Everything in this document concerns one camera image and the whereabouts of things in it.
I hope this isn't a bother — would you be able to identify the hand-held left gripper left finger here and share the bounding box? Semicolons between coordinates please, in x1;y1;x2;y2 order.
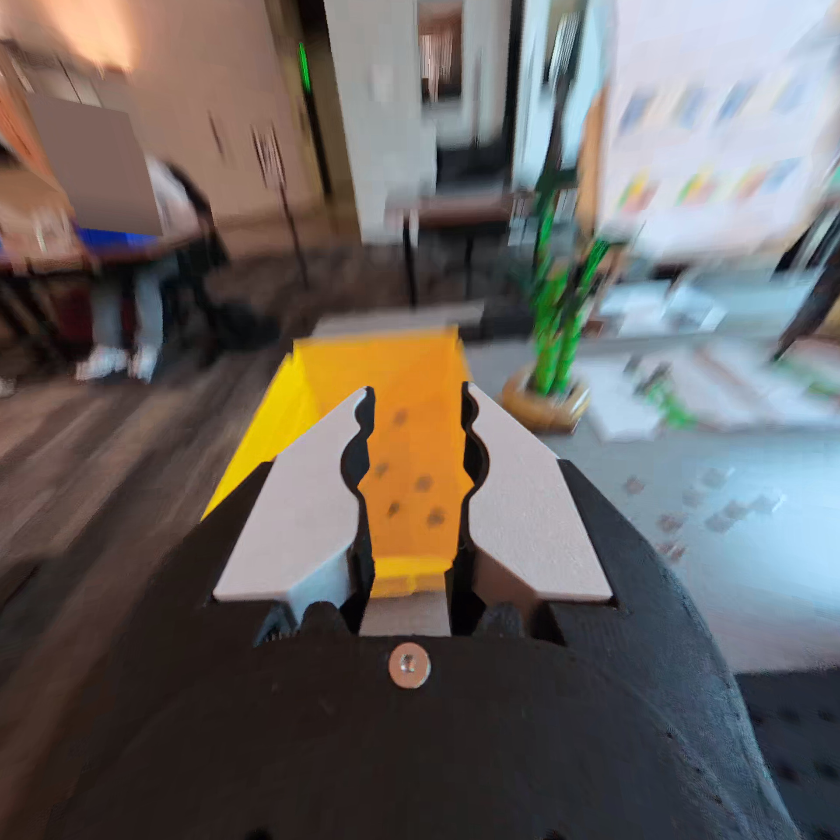
212;386;376;624

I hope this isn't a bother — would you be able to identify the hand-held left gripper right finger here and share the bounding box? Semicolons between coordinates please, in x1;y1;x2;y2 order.
451;382;614;624

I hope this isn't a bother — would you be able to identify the cluster of grey lego tiles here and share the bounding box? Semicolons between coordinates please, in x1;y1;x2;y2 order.
620;466;782;562

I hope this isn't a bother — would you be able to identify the yellow plastic bin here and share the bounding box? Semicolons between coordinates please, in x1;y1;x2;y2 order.
200;327;475;599

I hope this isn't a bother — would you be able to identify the green lego bamboo plant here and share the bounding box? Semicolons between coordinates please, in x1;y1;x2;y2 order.
502;167;624;434

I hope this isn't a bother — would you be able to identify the white instruction booklet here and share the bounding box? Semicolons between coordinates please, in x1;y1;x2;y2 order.
581;361;690;442

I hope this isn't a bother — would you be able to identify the background desk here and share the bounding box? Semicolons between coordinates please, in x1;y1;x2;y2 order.
387;190;532;306

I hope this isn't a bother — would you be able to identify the blue plastic bin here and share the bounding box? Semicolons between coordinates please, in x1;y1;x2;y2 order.
72;226;165;253

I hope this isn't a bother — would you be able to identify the tag sign on black stand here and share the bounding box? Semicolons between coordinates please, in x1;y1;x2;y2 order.
249;125;312;290

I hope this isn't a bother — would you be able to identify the black perforated mat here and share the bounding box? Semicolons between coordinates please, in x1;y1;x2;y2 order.
735;669;840;840

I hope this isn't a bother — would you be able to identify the wooden display board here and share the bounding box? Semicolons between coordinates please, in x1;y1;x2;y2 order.
577;0;840;263

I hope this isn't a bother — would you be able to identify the long wooden edged table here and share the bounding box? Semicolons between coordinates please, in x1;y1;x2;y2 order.
0;223;198;270

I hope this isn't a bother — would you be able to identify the printed instruction sheet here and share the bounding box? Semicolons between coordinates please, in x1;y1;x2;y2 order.
600;0;840;253

